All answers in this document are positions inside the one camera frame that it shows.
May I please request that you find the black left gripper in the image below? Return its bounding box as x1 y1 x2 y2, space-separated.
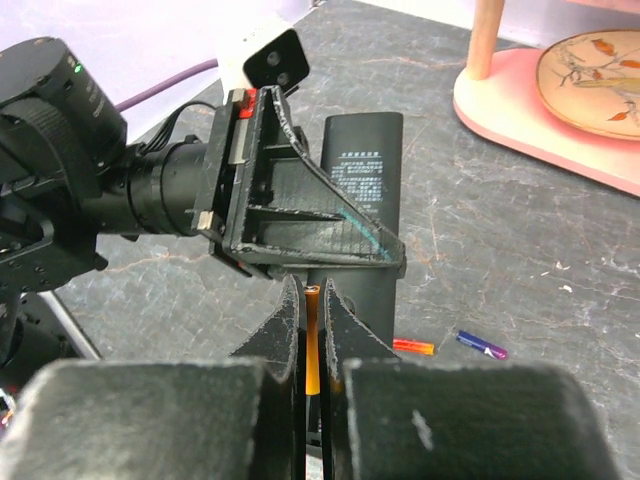
192 84 407 281

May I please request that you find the pink three-tier shelf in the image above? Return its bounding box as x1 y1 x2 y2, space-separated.
453 1 639 195

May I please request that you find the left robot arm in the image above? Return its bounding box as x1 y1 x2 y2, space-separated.
1 37 406 366

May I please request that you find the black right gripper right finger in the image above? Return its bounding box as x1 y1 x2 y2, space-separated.
319 281 619 479

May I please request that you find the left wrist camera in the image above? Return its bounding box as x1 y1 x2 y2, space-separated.
217 13 310 94

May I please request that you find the blue purple battery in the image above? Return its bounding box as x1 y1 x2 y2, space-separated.
456 330 508 360

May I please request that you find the beige bird-painted bowl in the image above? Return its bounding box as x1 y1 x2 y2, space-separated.
536 29 639 141

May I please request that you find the black remote control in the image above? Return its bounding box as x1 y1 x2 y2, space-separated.
307 112 406 361

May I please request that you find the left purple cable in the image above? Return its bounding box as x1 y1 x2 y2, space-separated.
114 58 221 114

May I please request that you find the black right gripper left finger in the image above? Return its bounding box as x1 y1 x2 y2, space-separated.
1 277 304 479

